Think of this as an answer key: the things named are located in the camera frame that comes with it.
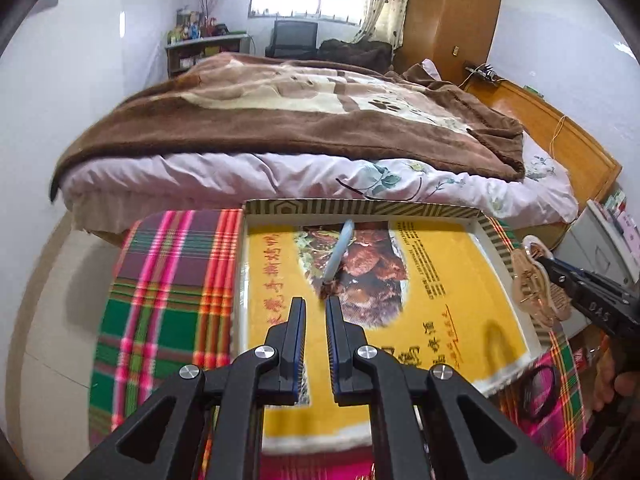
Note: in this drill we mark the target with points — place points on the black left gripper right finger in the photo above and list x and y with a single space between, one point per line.
351 385

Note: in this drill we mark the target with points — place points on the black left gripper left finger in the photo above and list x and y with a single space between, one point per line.
280 383

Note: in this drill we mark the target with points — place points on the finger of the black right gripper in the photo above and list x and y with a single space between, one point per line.
562 273

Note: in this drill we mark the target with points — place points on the person's right hand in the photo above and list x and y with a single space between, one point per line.
608 382

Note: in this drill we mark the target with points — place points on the grey bedside cabinet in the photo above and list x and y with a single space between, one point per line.
592 243

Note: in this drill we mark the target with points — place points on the wooden bed headboard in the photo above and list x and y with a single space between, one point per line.
592 169

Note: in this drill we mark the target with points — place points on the yellow striped cardboard box tray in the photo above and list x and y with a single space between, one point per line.
429 284

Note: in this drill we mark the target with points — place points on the colourful plaid tablecloth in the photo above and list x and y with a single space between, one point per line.
174 301

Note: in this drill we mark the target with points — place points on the pink floral bed sheet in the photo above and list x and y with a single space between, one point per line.
110 194

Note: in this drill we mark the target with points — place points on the wooden wardrobe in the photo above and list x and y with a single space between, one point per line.
454 34

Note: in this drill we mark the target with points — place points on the brown fleece blanket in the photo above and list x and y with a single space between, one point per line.
236 103

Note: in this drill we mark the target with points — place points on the spotted cream curtain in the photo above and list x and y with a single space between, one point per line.
383 20

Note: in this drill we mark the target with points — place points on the cluttered desk shelf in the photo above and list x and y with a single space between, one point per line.
183 55

